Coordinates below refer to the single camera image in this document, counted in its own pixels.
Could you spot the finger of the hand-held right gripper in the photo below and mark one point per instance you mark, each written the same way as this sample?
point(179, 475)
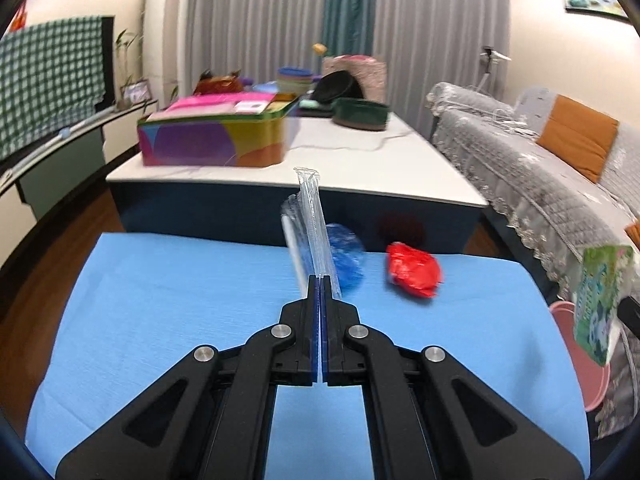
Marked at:
point(631, 312)

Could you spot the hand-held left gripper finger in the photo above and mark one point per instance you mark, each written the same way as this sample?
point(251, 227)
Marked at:
point(325, 310)
point(315, 310)

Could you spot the green printed packet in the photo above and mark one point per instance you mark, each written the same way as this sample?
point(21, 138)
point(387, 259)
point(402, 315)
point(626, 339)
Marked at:
point(600, 305)

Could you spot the pink plastic basin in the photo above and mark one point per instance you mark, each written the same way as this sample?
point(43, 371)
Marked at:
point(590, 385)

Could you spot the clear plastic straw wrapper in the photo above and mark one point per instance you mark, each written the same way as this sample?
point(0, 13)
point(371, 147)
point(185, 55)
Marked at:
point(312, 220)

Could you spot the blue plastic wrap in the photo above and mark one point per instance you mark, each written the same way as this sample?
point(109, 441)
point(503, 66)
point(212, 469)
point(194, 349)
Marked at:
point(347, 255)

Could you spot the orange cushion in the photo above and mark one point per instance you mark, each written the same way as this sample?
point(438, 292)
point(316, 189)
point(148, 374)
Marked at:
point(577, 135)
point(634, 234)

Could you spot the red plastic bag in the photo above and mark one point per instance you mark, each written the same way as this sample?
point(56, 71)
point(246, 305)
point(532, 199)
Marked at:
point(412, 270)

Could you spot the blue tablecloth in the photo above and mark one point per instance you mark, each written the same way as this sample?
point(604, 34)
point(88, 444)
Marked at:
point(175, 300)

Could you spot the white coffee table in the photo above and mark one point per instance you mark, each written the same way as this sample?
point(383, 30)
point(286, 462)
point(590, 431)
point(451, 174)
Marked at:
point(375, 160)

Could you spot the green oval bowl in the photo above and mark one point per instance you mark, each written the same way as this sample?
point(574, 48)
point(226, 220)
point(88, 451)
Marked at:
point(360, 112)

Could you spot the grey quilted sofa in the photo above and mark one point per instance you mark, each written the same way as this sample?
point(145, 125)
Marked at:
point(500, 160)

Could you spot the colourful tin box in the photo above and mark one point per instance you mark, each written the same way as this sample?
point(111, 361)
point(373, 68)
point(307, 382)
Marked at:
point(200, 142)

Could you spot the mint green cloth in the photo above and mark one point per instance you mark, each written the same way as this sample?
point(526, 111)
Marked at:
point(309, 104)

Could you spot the stack of plastic bowls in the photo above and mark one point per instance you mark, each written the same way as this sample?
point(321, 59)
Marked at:
point(292, 80)

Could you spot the pink lace basket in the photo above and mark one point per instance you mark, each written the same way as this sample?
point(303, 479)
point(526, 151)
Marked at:
point(372, 75)

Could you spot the brown red pouch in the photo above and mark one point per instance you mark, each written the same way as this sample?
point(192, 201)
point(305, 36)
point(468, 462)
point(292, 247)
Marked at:
point(217, 84)

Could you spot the small yellow ball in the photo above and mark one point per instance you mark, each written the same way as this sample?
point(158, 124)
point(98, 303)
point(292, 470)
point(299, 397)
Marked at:
point(320, 50)

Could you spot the white floor lamp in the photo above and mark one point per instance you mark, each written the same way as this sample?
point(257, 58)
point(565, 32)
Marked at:
point(492, 57)

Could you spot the dark green television stand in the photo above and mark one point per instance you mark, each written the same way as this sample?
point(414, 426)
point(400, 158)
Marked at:
point(60, 165)

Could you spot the grey curtain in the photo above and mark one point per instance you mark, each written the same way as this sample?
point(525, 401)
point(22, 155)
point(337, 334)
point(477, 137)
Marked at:
point(250, 20)
point(440, 25)

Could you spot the teal curtain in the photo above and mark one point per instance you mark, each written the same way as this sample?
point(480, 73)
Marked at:
point(350, 10)

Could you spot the white standing air conditioner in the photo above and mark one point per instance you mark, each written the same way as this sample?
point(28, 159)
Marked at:
point(172, 35)

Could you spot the bamboo plant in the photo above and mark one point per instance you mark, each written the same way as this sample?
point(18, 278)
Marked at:
point(127, 55)

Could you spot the black television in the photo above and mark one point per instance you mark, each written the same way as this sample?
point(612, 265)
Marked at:
point(109, 60)

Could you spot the green checked cloth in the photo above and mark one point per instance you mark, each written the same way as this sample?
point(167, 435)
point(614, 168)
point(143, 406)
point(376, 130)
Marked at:
point(45, 75)

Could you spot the small photo frame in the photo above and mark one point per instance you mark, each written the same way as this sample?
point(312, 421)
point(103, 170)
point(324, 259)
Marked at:
point(136, 91)

